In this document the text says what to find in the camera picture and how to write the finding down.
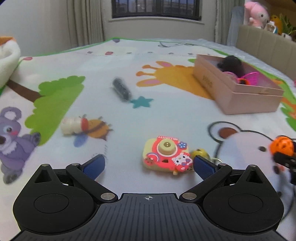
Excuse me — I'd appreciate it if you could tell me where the black luggage tag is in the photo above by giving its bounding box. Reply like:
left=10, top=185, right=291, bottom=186
left=237, top=78, right=250, bottom=85

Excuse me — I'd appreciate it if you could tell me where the pink cardboard box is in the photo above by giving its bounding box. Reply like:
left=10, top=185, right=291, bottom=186
left=193, top=55, right=284, bottom=114

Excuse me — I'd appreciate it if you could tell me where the orange toy helmet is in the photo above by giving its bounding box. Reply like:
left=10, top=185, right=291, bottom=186
left=269, top=136, right=295, bottom=157

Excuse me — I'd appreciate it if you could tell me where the black item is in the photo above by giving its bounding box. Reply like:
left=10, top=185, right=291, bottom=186
left=112, top=78, right=132, bottom=101

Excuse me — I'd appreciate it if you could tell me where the beige upholstered headboard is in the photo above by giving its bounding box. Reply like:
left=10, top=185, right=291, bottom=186
left=236, top=25, right=295, bottom=80

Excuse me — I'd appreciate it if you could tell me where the pink plastic basket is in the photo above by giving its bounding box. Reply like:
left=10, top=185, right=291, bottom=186
left=241, top=71, right=259, bottom=86

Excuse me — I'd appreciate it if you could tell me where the beige curtain right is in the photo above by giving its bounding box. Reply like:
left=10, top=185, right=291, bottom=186
left=214, top=1, right=245, bottom=45

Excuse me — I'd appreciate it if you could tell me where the yellow plush toy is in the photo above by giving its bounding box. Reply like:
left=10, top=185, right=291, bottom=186
left=270, top=15, right=282, bottom=35

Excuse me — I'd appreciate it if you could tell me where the pink plush doll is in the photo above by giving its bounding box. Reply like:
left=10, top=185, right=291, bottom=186
left=244, top=1, right=269, bottom=29

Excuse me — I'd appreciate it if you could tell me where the beige curtain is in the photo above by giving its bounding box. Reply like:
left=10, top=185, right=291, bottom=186
left=67, top=0, right=104, bottom=48
left=214, top=1, right=245, bottom=45

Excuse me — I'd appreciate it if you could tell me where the yellow hello kitty camera toy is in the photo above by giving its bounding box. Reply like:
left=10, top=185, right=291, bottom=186
left=142, top=136, right=221, bottom=175

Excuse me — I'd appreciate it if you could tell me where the pink round cartoon tin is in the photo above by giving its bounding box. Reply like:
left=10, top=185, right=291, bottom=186
left=223, top=71, right=238, bottom=83

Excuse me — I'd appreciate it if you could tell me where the white orange fleece blanket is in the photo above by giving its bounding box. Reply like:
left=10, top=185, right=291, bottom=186
left=0, top=36, right=21, bottom=88

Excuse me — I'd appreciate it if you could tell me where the black plush toy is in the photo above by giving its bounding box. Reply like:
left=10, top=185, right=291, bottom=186
left=217, top=55, right=245, bottom=77

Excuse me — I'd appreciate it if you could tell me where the potted green plant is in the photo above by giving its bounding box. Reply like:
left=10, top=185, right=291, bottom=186
left=278, top=13, right=295, bottom=42

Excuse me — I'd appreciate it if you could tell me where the beige curtain left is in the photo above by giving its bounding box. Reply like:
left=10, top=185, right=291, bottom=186
left=67, top=0, right=104, bottom=48

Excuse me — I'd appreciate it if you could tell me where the cartoon animal play mat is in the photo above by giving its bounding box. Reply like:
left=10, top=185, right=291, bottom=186
left=1, top=39, right=295, bottom=240

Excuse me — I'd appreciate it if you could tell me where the dark framed window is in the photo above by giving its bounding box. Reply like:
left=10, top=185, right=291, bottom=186
left=111, top=0, right=202, bottom=21

